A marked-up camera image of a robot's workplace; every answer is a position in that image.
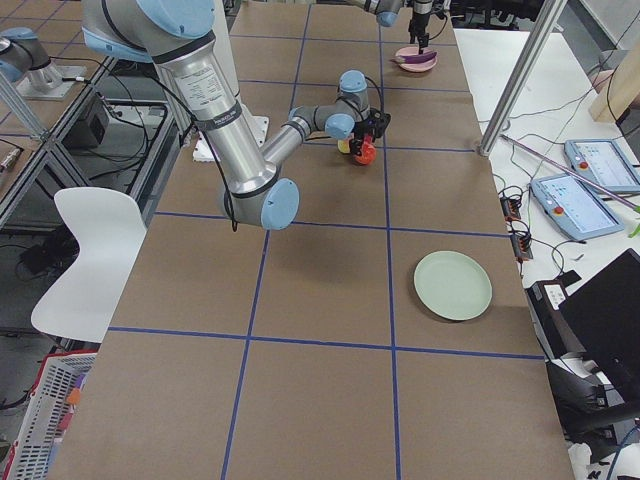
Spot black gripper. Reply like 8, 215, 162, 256
408, 14, 430, 48
349, 110, 391, 157

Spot brown table mat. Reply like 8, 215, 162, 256
50, 3, 573, 479

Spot white chair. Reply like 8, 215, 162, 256
31, 187, 147, 343

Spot purple eggplant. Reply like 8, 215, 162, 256
393, 51, 437, 65

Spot green plate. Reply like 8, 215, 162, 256
413, 251, 493, 321

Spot black monitor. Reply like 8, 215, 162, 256
560, 248, 639, 401

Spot white plastic basket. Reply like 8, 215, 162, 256
3, 350, 97, 479

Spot red pomegranate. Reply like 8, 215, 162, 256
352, 142, 377, 166

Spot pink plate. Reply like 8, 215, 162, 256
392, 45, 438, 73

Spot black power strip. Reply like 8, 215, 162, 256
499, 195, 533, 263

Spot teach pendant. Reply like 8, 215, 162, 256
531, 174, 624, 241
564, 139, 639, 194

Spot near teach pendant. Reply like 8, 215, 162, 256
531, 174, 624, 241

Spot aluminium post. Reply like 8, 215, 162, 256
477, 0, 568, 157

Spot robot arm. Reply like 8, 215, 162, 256
346, 0, 434, 51
82, 1, 390, 230

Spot grabber stick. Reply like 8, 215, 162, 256
499, 134, 640, 213

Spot far teach pendant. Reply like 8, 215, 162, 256
564, 139, 639, 194

